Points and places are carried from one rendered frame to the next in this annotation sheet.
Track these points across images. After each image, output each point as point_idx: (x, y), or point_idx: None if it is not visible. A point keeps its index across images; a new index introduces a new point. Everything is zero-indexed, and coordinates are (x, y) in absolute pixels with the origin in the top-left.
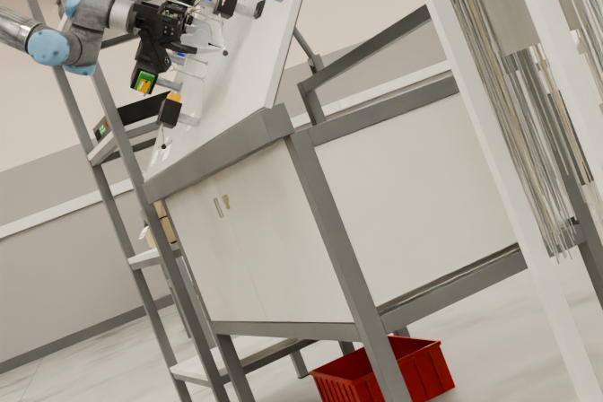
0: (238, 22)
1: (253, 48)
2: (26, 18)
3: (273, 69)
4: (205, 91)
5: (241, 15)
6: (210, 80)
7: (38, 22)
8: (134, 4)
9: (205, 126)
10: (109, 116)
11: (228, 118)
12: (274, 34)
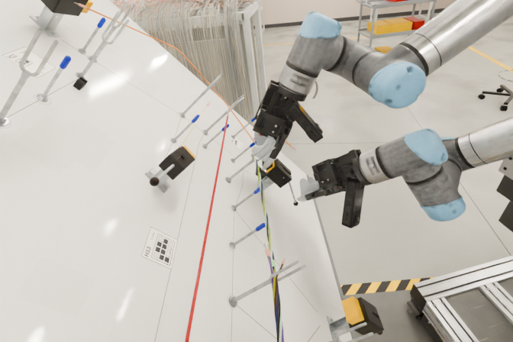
0: (254, 227)
1: (282, 186)
2: (474, 130)
3: (294, 163)
4: (307, 324)
5: (250, 217)
6: (298, 310)
7: (459, 137)
8: (359, 151)
9: (327, 288)
10: None
11: (315, 222)
12: (279, 159)
